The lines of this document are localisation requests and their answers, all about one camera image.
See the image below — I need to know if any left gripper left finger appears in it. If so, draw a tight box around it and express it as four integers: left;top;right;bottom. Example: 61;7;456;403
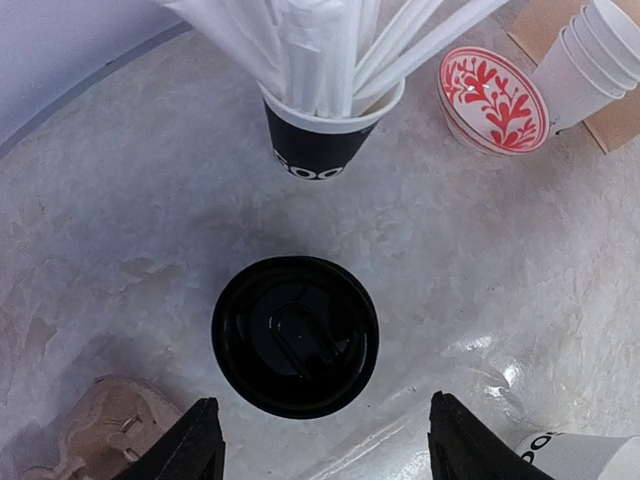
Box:
113;398;225;480

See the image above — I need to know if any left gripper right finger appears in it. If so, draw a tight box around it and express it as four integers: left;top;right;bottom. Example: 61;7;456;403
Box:
428;391;551;480

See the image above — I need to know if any cardboard cup carrier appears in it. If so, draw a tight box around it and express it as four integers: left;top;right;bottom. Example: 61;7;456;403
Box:
21;374;182;479

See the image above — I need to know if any stack of black lids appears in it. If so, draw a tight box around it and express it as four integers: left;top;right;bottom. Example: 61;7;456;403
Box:
211;256;380;420

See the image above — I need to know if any black cup holding straws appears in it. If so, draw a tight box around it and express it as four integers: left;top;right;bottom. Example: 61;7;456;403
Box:
260;81;406;181

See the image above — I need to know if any red patterned bowl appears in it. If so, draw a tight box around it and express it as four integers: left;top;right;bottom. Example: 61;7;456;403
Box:
437;46;550;156

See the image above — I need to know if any stack of white paper cups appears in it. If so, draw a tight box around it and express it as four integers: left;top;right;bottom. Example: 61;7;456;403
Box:
531;1;639;135

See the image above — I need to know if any bundle of wrapped white straws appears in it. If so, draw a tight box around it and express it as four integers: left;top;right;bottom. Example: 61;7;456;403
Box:
161;1;503;119

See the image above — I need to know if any brown paper bag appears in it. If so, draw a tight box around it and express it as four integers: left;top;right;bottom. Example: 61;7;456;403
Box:
509;1;639;152

